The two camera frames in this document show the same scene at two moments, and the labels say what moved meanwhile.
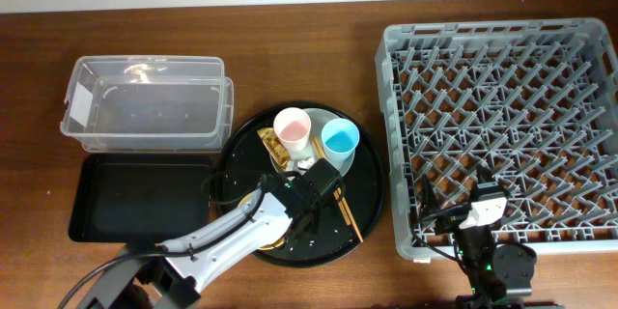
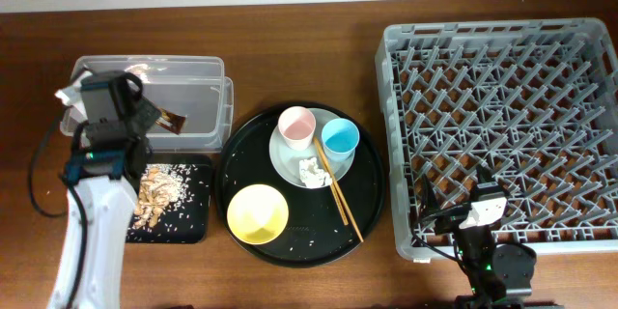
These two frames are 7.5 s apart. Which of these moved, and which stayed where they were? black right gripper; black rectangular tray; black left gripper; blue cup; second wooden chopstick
Moved: black left gripper
Stayed: blue cup; black rectangular tray; second wooden chopstick; black right gripper
